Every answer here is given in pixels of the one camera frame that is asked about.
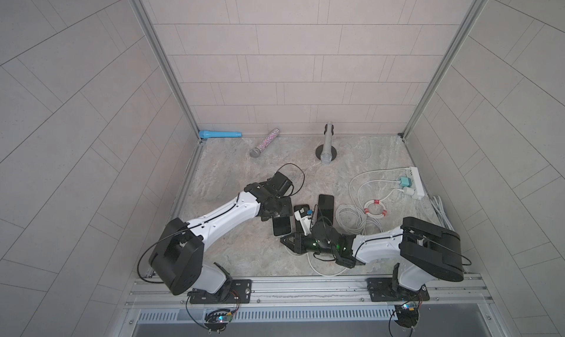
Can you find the black phone grey case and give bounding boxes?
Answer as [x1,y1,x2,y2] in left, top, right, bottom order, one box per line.
[272,216,292,237]

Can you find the white cable of phone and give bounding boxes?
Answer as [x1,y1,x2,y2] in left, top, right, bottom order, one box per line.
[306,252,350,278]
[334,202,385,245]

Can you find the black phone pink case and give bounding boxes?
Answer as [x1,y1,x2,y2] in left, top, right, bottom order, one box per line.
[293,203,312,236]
[317,194,335,226]

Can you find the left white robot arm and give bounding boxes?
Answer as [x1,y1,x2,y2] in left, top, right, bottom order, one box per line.
[149,172,294,303]

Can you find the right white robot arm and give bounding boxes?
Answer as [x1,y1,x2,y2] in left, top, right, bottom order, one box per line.
[280,216,465,303]

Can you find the glitter microphone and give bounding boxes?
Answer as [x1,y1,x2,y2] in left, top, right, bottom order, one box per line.
[250,128,280,158]

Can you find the grey tube on black base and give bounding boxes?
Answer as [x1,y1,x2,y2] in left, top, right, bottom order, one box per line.
[315,122,337,165]

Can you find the blue flashlight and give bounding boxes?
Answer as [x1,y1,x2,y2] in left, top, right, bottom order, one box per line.
[199,131,242,139]

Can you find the white charger plug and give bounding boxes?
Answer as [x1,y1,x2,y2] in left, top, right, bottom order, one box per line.
[402,187,416,197]

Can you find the left green circuit board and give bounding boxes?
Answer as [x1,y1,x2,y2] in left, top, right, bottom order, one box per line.
[204,308,235,333]

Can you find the green circuit board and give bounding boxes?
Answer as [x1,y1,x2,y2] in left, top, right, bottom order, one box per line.
[204,308,235,333]
[394,306,419,328]

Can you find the teal charger plug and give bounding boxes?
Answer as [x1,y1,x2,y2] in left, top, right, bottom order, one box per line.
[398,177,412,188]

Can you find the right green circuit board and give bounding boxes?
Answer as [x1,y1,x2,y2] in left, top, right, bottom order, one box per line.
[394,306,419,328]

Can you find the white power strip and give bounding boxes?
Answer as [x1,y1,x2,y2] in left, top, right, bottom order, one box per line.
[408,166,425,200]

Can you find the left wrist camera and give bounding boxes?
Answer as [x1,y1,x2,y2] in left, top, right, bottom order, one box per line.
[269,171,294,197]

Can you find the white coiled cable red ties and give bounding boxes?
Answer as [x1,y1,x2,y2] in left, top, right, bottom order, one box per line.
[348,168,409,220]

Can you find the white power strip cord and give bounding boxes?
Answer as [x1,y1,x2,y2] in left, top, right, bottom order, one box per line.
[425,194,456,232]

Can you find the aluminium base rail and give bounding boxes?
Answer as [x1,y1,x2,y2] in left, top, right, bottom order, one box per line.
[124,274,497,325]

